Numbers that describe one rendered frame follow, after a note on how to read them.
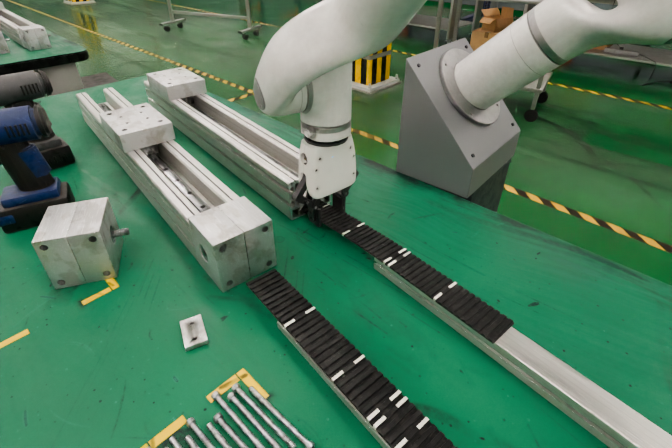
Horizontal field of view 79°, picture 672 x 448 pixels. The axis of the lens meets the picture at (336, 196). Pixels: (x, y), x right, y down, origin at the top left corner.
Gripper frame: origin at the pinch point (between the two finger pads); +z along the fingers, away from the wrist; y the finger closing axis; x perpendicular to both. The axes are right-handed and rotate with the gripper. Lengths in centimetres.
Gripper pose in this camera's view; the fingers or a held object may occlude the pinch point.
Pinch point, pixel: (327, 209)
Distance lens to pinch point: 77.4
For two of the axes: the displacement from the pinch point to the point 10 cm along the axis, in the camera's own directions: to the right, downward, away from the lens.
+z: 0.0, 8.4, 5.4
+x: -6.4, -4.1, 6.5
